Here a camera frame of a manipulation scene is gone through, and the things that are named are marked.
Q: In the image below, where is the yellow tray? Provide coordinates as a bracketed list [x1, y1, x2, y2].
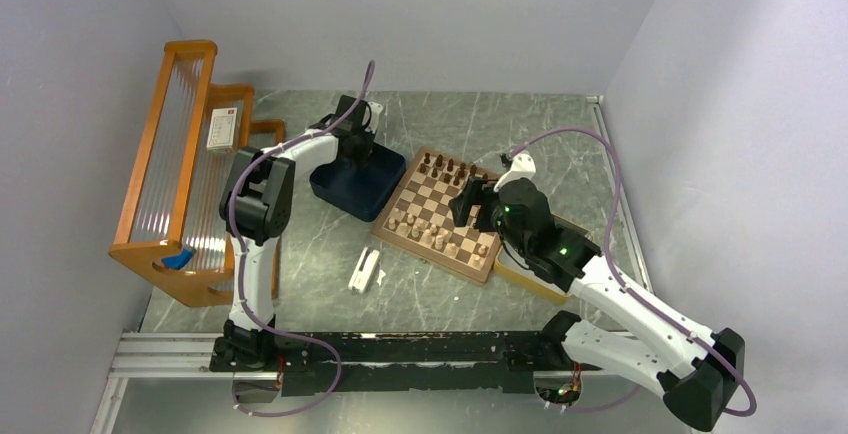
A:
[493, 243, 570, 305]

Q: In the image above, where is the white card box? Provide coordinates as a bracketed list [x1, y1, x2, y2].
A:
[206, 107, 238, 151]

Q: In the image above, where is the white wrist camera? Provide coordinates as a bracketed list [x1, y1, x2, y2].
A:
[494, 152, 536, 192]
[364, 101, 386, 134]

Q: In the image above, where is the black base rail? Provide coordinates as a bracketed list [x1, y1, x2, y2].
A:
[209, 329, 575, 397]

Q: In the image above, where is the orange wooden rack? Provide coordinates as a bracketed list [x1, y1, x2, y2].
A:
[109, 40, 285, 308]

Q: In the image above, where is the white stapler-like device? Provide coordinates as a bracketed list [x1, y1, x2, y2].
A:
[348, 247, 381, 294]

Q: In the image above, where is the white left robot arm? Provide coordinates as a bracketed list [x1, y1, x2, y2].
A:
[219, 96, 386, 370]

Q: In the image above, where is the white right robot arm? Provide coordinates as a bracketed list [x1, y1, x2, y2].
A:
[449, 178, 757, 432]

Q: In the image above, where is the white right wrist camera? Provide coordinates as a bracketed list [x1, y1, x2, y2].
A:
[494, 152, 536, 192]

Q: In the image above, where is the wooden chessboard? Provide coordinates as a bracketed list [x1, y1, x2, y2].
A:
[371, 147, 501, 285]

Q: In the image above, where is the blue object on rack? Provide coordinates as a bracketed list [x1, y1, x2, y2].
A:
[161, 247, 195, 270]

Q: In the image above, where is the dark blue tray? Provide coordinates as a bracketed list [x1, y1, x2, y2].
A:
[309, 144, 406, 222]

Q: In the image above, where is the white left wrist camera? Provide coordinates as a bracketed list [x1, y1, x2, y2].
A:
[364, 101, 386, 134]

